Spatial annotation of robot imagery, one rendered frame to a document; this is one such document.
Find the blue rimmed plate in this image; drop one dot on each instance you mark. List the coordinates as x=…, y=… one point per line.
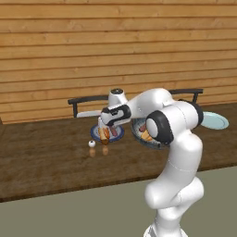
x=118, y=134

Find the light blue plate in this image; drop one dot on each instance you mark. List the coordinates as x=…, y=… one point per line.
x=216, y=121

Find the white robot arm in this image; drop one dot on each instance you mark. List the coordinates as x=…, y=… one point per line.
x=182, y=148

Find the brown pepper shaker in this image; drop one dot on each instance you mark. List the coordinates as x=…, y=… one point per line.
x=105, y=142

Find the orange bun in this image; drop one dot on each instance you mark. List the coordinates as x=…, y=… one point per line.
x=146, y=135
x=104, y=133

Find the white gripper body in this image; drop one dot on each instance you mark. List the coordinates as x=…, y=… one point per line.
x=102, y=122

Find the white salt shaker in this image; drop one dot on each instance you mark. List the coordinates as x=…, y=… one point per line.
x=91, y=143

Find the grey bowl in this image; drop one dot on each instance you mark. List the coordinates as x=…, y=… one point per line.
x=137, y=134

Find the reddish sausage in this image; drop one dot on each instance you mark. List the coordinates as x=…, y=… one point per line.
x=142, y=127
x=114, y=131

